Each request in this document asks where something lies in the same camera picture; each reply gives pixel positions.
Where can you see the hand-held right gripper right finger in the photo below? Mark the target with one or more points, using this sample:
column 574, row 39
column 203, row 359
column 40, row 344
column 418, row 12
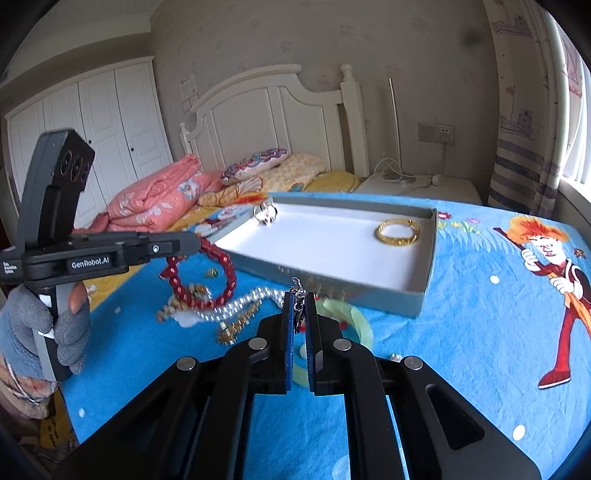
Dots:
column 313, row 350

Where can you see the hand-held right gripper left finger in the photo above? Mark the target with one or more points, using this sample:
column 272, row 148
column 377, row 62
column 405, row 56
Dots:
column 291, row 346

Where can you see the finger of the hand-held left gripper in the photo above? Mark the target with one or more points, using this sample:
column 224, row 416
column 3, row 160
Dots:
column 171, row 245

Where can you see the small gold green trinket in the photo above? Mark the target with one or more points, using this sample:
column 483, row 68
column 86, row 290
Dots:
column 211, row 273

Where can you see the silver pearl brooch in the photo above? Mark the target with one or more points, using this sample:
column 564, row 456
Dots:
column 299, row 295

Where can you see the green jade bangle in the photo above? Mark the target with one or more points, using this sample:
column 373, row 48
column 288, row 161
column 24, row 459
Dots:
column 360, row 323

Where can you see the shell flower brooch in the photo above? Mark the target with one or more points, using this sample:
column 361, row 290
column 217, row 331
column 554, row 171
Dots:
column 187, row 321

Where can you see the grey jewelry box tray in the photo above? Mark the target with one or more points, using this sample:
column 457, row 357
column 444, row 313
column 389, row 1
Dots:
column 332, row 240

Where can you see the gold bangle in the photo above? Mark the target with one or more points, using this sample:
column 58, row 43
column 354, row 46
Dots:
column 397, row 241

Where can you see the person's left hand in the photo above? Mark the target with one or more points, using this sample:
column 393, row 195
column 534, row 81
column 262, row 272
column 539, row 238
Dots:
column 74, row 341

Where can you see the pink floral quilt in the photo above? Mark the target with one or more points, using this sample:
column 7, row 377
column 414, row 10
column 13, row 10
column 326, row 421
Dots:
column 152, row 194

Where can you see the white wardrobe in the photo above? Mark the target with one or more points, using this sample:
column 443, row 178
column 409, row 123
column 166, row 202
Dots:
column 106, row 120

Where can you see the embroidered patterned pillow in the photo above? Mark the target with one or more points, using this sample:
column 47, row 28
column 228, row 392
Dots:
column 254, row 164

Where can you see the blue cartoon printed blanket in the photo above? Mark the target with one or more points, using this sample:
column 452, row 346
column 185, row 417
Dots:
column 461, row 300

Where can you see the white wooden headboard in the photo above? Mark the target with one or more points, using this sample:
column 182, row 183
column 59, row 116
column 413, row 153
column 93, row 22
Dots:
column 258, row 110

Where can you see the white nightstand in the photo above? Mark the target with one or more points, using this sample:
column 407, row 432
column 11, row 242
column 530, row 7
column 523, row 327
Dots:
column 443, row 191

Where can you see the slim silver lamp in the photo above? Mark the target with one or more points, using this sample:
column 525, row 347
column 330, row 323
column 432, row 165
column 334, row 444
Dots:
column 395, row 138

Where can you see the printed striped curtain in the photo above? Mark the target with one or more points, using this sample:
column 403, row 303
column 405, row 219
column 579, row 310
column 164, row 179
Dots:
column 517, row 138

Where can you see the window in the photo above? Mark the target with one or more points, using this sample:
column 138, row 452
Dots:
column 579, row 138

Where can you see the paper wall note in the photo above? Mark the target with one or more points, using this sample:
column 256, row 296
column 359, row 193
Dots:
column 188, row 90

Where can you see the grey wall socket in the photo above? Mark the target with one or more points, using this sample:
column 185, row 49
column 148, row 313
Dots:
column 429, row 132

